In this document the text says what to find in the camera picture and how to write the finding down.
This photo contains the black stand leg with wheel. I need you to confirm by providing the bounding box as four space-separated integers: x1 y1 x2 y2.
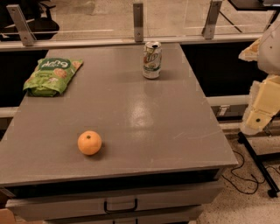
238 132 280 198

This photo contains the middle metal bracket post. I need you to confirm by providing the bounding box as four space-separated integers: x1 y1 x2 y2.
133 3 144 42

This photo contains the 7up soda can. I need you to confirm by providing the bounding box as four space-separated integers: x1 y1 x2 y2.
143 41 162 80

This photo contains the dark desk top right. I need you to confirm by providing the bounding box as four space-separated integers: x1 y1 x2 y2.
228 0 280 11

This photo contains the metal bracket post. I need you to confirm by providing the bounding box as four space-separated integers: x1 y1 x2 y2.
133 3 144 42
202 0 222 39
6 4 36 46

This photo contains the right metal bracket post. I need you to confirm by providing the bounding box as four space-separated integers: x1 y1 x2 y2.
202 0 222 39

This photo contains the grey drawer with black handle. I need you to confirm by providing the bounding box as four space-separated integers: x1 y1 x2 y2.
6 180 223 221

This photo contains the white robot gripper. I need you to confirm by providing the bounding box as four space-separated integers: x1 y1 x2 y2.
238 21 280 135

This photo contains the black cable on floor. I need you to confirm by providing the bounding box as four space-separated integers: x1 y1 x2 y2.
221 150 280 195

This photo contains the white horizontal rail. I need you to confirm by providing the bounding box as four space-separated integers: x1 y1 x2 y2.
0 33 262 52

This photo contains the black office chair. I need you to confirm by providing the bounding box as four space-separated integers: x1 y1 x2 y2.
0 0 60 41

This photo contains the left metal bracket post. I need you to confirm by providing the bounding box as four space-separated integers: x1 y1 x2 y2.
6 4 36 46

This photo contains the orange fruit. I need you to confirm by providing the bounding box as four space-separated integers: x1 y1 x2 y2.
77 130 102 156

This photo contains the green snack bag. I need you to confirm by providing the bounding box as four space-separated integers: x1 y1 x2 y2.
23 58 83 97

